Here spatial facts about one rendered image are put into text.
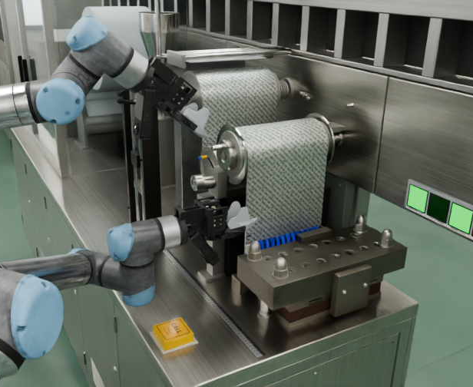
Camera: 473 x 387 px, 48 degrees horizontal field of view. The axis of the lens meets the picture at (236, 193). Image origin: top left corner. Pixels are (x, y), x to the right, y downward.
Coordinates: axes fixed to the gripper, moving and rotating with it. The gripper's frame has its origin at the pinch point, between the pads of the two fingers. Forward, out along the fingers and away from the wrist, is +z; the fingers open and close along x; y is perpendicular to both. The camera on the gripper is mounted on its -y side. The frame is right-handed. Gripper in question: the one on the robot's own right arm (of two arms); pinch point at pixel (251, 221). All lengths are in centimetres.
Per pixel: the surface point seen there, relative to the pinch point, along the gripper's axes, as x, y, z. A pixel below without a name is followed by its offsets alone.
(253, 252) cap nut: -7.8, -3.7, -4.1
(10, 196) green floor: 325, -109, -25
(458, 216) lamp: -35.3, 9.5, 29.7
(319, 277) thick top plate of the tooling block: -19.9, -7.0, 6.4
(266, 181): -0.3, 10.1, 3.6
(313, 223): -0.2, -4.5, 19.3
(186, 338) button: -13.4, -17.2, -24.0
